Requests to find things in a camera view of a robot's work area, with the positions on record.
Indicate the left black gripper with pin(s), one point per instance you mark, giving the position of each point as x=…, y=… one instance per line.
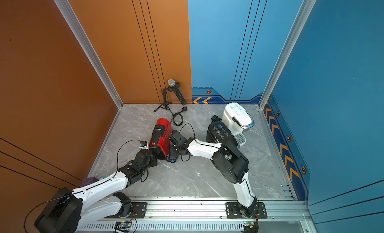
x=154, y=161

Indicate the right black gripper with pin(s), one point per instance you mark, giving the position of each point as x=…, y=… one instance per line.
x=171, y=153

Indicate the red coffee machine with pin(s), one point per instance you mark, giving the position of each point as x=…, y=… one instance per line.
x=160, y=143

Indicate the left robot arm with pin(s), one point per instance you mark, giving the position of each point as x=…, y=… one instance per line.
x=70, y=210

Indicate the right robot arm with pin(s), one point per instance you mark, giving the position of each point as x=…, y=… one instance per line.
x=231, y=163

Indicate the black coffee machine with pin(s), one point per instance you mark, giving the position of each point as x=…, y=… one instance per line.
x=218, y=132

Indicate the white coffee machine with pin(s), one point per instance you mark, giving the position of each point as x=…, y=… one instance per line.
x=236, y=118

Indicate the purple toy cube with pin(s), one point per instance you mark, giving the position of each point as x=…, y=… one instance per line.
x=89, y=181

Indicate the left green circuit board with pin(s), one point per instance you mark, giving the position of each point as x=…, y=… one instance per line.
x=122, y=227

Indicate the green circuit board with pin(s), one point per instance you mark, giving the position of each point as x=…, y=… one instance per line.
x=122, y=227
x=253, y=227

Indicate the right green circuit board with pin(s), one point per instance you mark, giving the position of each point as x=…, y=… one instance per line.
x=253, y=227

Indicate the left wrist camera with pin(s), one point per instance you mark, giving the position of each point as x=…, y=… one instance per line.
x=143, y=145

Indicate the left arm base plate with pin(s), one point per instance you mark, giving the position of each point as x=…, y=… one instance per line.
x=135, y=210

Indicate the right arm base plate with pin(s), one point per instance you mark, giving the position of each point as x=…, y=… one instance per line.
x=238, y=211

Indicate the aluminium front rail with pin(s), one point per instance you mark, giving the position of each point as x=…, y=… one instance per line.
x=211, y=209

